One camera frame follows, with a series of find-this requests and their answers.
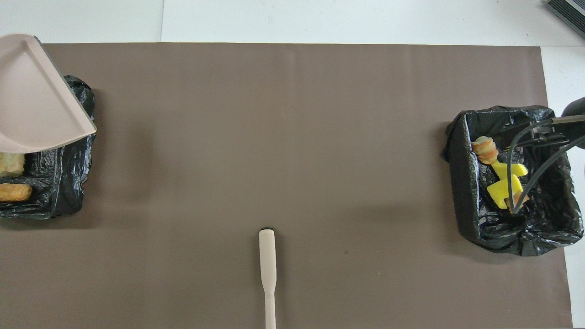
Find curved yellow sponge piece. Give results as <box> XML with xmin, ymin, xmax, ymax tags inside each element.
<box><xmin>491</xmin><ymin>162</ymin><xmax>529</xmax><ymax>181</ymax></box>

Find dark ribbed object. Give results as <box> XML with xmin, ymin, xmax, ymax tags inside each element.
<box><xmin>544</xmin><ymin>0</ymin><xmax>585</xmax><ymax>39</ymax></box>

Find yellow sponge with green pad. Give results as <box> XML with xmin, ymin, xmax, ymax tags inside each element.
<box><xmin>487</xmin><ymin>175</ymin><xmax>524</xmax><ymax>209</ymax></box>

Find orange striped sponge chunk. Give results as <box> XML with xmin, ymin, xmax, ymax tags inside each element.
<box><xmin>505</xmin><ymin>192</ymin><xmax>530</xmax><ymax>214</ymax></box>

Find brown table mat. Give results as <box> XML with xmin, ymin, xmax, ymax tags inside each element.
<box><xmin>0</xmin><ymin>43</ymin><xmax>574</xmax><ymax>329</ymax></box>

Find beige layered sponge chunk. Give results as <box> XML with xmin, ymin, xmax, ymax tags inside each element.
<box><xmin>471</xmin><ymin>136</ymin><xmax>499</xmax><ymax>165</ymax></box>

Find beige plastic dustpan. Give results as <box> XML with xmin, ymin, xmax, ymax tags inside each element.
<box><xmin>0</xmin><ymin>33</ymin><xmax>97</xmax><ymax>154</ymax></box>

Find black bag lined bin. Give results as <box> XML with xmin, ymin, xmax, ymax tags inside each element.
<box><xmin>0</xmin><ymin>75</ymin><xmax>96</xmax><ymax>220</ymax></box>
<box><xmin>441</xmin><ymin>105</ymin><xmax>585</xmax><ymax>256</ymax></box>

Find pale beige sponge chunk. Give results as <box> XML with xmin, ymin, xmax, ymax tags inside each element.
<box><xmin>0</xmin><ymin>152</ymin><xmax>26</xmax><ymax>178</ymax></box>

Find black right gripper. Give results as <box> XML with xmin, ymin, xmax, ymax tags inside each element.
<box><xmin>532</xmin><ymin>98</ymin><xmax>585</xmax><ymax>149</ymax></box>

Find brown oval bread-like chunk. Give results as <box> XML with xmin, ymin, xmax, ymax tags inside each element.
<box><xmin>0</xmin><ymin>183</ymin><xmax>33</xmax><ymax>202</ymax></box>

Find beige hand brush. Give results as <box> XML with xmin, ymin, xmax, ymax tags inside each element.
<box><xmin>259</xmin><ymin>227</ymin><xmax>277</xmax><ymax>329</ymax></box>

